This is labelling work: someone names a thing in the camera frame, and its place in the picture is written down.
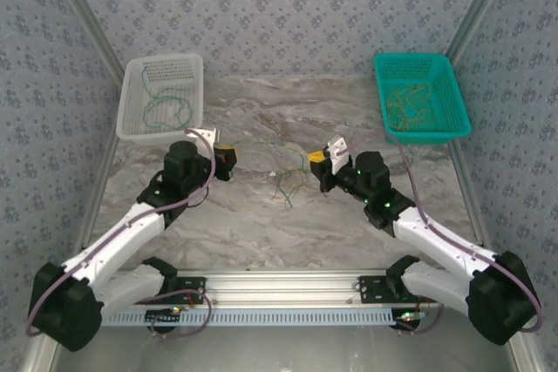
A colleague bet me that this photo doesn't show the yellow cable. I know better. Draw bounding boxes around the yellow cable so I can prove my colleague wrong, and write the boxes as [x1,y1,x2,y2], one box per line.
[385,88,419,132]
[269,161,311,193]
[407,83,439,125]
[391,101,439,129]

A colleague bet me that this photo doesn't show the white plastic basket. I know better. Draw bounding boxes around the white plastic basket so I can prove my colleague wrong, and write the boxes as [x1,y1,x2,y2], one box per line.
[116,52,205,144]

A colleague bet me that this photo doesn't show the teal plastic basket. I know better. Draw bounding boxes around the teal plastic basket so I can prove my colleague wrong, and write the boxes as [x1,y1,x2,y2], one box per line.
[373,52,473,146]

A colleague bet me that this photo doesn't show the black controller board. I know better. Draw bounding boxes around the black controller board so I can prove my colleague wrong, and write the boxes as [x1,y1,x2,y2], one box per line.
[393,308,427,333]
[145,307,183,334]

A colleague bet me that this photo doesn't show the grey metal panel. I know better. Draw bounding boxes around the grey metal panel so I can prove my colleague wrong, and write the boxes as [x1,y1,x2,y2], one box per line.
[47,308,520,372]

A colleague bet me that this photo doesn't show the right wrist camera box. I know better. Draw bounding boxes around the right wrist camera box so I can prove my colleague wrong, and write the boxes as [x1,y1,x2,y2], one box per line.
[325,135,350,176]

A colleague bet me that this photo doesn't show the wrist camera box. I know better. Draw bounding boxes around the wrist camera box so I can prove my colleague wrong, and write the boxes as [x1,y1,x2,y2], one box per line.
[185,126,222,158]
[325,135,350,176]

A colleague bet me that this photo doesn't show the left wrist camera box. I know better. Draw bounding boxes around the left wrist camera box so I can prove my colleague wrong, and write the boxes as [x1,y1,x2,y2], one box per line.
[185,126,222,158]

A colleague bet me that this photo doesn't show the aluminium rail beam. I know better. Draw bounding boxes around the aluminium rail beam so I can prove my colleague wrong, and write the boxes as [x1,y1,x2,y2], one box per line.
[117,270,522,307]

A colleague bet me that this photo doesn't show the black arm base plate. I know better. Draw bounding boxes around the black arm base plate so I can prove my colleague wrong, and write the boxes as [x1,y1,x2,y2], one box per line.
[160,277,207,306]
[358,274,439,305]

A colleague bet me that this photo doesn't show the white slotted cable duct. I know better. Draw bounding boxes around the white slotted cable duct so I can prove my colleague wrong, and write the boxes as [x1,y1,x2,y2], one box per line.
[102,307,405,328]

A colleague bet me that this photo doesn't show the aluminium frame post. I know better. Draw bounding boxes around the aluminium frame post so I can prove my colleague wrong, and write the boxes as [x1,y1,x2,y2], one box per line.
[445,0,520,66]
[45,0,127,85]

